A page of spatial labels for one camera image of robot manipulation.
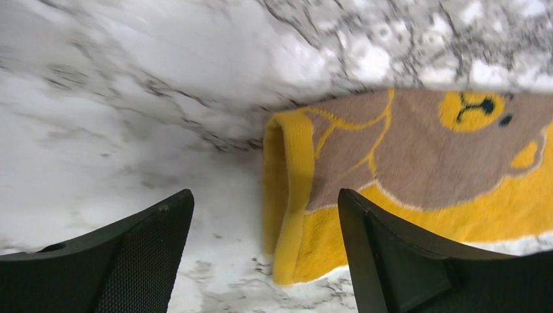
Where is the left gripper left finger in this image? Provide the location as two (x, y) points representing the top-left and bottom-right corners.
(1, 189), (194, 312)

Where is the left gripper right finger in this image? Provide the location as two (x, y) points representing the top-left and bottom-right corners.
(338, 189), (552, 312)

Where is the yellow towel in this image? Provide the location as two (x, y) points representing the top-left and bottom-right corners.
(262, 89), (552, 285)

